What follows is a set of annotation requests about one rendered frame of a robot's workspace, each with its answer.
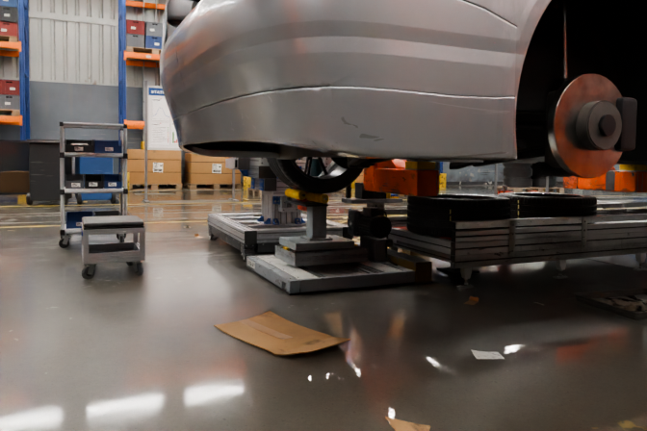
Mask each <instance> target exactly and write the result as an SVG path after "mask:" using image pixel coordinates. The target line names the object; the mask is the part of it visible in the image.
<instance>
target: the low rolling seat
mask: <svg viewBox="0 0 647 431"><path fill-rule="evenodd" d="M126 233H133V242H112V243H92V244H89V235H102V234H126ZM138 233H140V243H138ZM82 258H83V264H84V265H86V266H85V267H84V268H83V270H82V277H83V278H85V279H91V278H92V277H93V275H94V268H95V266H97V264H106V263H121V262H126V264H127V265H129V266H134V272H135V274H136V275H137V276H140V275H142V274H143V266H142V262H141V261H145V228H144V222H143V221H142V220H141V219H140V218H139V217H138V216H136V215H109V216H84V217H82Z"/></svg>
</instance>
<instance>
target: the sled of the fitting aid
mask: <svg viewBox="0 0 647 431"><path fill-rule="evenodd" d="M368 253H369V249H366V248H363V247H362V246H360V245H359V246H357V244H354V247H351V248H334V249H318V250H301V251H296V250H293V249H291V248H289V247H286V246H284V245H276V246H275V257H276V258H278V259H280V260H282V261H284V262H286V263H288V264H290V265H292V266H315V265H329V264H342V263H361V262H368Z"/></svg>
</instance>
